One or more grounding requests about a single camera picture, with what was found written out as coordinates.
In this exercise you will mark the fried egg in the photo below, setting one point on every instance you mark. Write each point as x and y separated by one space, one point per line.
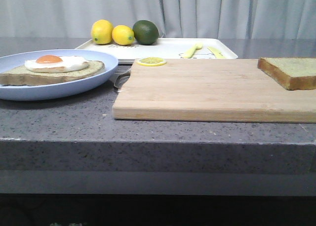
56 64

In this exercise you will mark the bread slice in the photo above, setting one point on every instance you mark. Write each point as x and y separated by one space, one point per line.
291 73
22 76

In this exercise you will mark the light blue plate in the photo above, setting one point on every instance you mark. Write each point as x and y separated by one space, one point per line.
53 91

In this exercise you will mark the white serving tray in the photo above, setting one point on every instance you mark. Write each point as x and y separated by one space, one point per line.
167 48

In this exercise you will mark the lemon slice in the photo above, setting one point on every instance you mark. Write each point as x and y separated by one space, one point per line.
151 61

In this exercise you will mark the yellow plastic spoon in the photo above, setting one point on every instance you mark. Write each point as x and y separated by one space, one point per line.
190 52

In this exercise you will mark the wooden cutting board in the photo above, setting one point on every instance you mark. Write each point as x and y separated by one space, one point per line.
229 90

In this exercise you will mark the green lime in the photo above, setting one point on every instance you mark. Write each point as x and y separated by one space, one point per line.
145 32

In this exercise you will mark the yellow plastic knife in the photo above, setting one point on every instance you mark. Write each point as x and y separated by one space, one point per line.
217 53

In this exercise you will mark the right yellow lemon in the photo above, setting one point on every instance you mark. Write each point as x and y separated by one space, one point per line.
123 35

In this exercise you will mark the yellow lemon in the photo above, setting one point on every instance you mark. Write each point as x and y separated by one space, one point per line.
123 35
101 32

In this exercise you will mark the left yellow lemon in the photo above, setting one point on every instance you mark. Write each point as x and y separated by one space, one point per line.
101 32

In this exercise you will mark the white curtain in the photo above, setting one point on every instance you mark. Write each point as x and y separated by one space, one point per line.
253 19

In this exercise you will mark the metal cutting board handle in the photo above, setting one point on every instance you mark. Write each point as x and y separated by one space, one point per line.
121 79

